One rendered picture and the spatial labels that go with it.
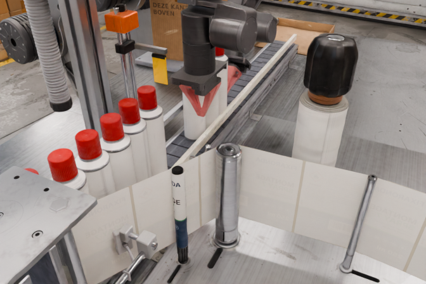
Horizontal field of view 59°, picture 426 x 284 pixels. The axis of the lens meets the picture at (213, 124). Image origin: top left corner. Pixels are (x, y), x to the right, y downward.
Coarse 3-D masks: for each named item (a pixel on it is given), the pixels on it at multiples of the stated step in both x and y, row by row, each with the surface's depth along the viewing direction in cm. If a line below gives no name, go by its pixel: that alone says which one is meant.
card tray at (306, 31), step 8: (280, 24) 174; (288, 24) 173; (296, 24) 171; (304, 24) 169; (312, 24) 168; (320, 24) 166; (328, 24) 165; (280, 32) 166; (288, 32) 166; (296, 32) 166; (304, 32) 166; (312, 32) 166; (320, 32) 166; (328, 32) 166; (280, 40) 158; (296, 40) 158; (304, 40) 158; (312, 40) 158; (304, 48) 150
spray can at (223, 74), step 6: (216, 48) 86; (222, 48) 86; (216, 54) 87; (222, 54) 87; (222, 60) 87; (222, 72) 88; (222, 78) 89; (222, 84) 90; (222, 90) 91; (222, 96) 92; (222, 102) 93; (222, 108) 94
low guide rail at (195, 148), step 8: (288, 40) 135; (280, 56) 126; (272, 64) 119; (264, 72) 114; (256, 80) 108; (248, 88) 103; (240, 96) 99; (232, 104) 96; (224, 112) 92; (232, 112) 96; (216, 120) 89; (224, 120) 92; (208, 128) 86; (216, 128) 88; (200, 136) 83; (208, 136) 85; (200, 144) 82; (192, 152) 79; (184, 160) 77
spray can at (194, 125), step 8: (184, 96) 82; (200, 96) 82; (184, 104) 84; (200, 104) 83; (184, 112) 85; (192, 112) 84; (184, 120) 86; (192, 120) 85; (200, 120) 85; (184, 128) 88; (192, 128) 86; (200, 128) 86; (184, 136) 89; (192, 136) 87
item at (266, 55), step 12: (276, 48) 138; (288, 48) 138; (264, 60) 128; (252, 72) 120; (240, 84) 113; (228, 96) 107; (240, 108) 102; (228, 120) 96; (216, 132) 91; (180, 144) 87; (192, 144) 87; (168, 156) 83; (180, 156) 83; (168, 168) 80
